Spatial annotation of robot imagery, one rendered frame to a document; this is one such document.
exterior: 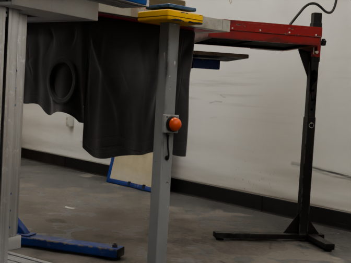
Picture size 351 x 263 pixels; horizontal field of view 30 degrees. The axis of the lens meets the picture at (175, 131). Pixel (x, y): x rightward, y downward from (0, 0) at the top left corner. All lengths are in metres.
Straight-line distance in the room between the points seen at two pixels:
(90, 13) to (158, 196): 0.54
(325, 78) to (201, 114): 1.10
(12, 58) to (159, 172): 0.53
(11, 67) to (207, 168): 3.33
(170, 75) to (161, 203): 0.35
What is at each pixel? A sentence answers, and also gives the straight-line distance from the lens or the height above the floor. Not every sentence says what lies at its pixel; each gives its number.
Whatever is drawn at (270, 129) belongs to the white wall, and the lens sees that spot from 4.32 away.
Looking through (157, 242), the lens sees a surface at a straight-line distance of 1.83.
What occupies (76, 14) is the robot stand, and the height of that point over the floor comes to 0.91.
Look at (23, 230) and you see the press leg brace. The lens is 3.11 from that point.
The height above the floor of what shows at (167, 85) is 0.75.
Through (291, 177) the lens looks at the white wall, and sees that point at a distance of 4.22.
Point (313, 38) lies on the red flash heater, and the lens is 3.29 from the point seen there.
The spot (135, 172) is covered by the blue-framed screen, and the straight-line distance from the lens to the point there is 5.12.
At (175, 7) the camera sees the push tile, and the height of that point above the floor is 0.96.
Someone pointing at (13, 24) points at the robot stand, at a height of 0.87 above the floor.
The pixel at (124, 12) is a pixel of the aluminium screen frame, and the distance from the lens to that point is 1.94.
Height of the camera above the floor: 0.72
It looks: 3 degrees down
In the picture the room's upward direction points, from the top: 3 degrees clockwise
